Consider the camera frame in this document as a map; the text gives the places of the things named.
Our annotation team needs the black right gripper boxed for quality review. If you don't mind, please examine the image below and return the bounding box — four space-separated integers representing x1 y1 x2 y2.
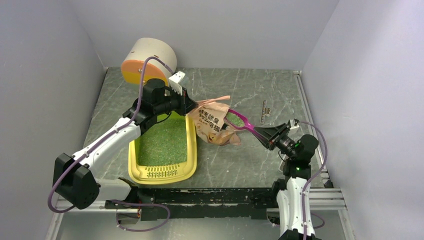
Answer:
252 122 298 159

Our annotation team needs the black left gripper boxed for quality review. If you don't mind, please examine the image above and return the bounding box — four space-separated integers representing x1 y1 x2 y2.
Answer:
154 85 199 116

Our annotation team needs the orange cat litter bag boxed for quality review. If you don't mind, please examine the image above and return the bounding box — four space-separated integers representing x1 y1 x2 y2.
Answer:
187 95 241 146

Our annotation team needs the magenta plastic scoop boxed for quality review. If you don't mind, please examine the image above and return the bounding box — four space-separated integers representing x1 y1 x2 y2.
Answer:
224 108 264 140

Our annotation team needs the round cream drawer cabinet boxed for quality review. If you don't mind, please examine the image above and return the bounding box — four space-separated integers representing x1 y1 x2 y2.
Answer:
120 37 177 85

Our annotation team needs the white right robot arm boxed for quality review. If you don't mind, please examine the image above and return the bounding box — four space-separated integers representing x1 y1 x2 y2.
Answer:
254 123 319 240

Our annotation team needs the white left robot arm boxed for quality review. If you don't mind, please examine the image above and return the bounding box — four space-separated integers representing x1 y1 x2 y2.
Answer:
48 78 198 213

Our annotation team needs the yellow litter box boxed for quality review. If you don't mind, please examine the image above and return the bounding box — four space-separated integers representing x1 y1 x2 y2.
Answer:
128 113 198 185

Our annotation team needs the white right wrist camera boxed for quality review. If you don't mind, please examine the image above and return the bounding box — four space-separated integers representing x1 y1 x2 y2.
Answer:
287 119 300 132

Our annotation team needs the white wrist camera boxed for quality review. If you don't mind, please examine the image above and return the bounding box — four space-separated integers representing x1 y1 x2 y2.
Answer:
168 71 187 96
287 119 300 132

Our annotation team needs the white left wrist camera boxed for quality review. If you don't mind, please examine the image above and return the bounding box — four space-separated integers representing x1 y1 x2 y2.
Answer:
168 71 187 96

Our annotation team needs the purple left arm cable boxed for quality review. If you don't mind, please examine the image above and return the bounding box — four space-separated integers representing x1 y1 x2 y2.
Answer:
47 56 176 232

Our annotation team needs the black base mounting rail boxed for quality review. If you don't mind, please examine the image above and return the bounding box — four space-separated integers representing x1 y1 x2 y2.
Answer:
104 187 302 222

